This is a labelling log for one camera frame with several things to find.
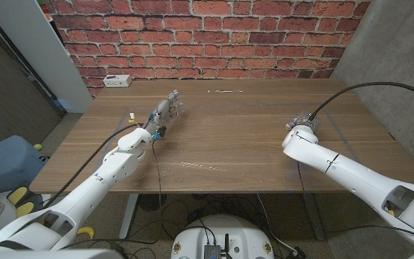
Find red brick print backdrop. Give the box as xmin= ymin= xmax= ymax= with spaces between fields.
xmin=44 ymin=0 xmax=372 ymax=99

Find blue plastic container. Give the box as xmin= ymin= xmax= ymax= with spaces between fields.
xmin=0 ymin=135 xmax=49 ymax=198

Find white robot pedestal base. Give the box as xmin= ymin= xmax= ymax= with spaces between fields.
xmin=170 ymin=214 xmax=275 ymax=259

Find thin black left wrist cable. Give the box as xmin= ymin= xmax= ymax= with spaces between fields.
xmin=151 ymin=138 xmax=165 ymax=231

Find black round fan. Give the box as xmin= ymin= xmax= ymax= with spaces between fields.
xmin=137 ymin=193 xmax=167 ymax=212

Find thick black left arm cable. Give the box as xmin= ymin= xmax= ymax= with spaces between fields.
xmin=43 ymin=122 xmax=145 ymax=209

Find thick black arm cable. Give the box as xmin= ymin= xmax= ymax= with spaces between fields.
xmin=309 ymin=81 xmax=414 ymax=122
xmin=43 ymin=122 xmax=145 ymax=209

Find black foot pedal yellow pads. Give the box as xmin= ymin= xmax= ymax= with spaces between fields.
xmin=6 ymin=186 xmax=45 ymax=220

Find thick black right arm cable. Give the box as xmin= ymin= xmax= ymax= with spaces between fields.
xmin=309 ymin=81 xmax=414 ymax=122

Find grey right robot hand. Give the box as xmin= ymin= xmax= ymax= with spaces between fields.
xmin=285 ymin=109 xmax=322 ymax=132

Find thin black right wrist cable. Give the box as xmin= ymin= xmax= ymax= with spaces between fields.
xmin=296 ymin=160 xmax=318 ymax=235

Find grey electronics box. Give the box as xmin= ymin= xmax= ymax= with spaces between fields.
xmin=203 ymin=244 xmax=223 ymax=259

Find white upright panel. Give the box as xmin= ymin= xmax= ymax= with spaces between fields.
xmin=0 ymin=0 xmax=93 ymax=114

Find yellow banana-shaped object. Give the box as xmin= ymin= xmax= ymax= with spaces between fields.
xmin=76 ymin=226 xmax=96 ymax=240

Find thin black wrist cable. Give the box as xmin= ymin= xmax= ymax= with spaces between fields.
xmin=151 ymin=138 xmax=165 ymax=231
xmin=296 ymin=160 xmax=318 ymax=235

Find white floor cable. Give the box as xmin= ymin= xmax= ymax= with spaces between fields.
xmin=256 ymin=193 xmax=298 ymax=255

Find metal table leg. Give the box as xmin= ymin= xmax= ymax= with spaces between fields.
xmin=302 ymin=192 xmax=326 ymax=241
xmin=119 ymin=193 xmax=139 ymax=240

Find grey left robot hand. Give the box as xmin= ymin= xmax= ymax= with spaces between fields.
xmin=142 ymin=89 xmax=185 ymax=134

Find white power strip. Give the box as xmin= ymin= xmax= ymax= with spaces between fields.
xmin=102 ymin=74 xmax=133 ymax=88

